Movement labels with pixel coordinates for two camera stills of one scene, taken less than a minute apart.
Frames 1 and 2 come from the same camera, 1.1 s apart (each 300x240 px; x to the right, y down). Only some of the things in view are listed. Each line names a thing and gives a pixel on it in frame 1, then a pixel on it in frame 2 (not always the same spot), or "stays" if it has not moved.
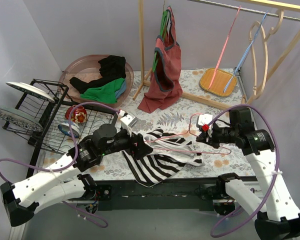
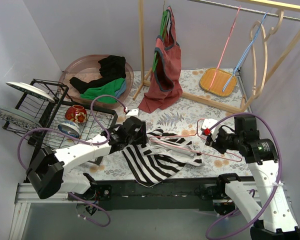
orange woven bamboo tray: x=220 y=81 stays
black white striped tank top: x=170 y=152 stays
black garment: x=113 y=67 stays
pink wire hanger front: x=187 y=133 → x=196 y=134
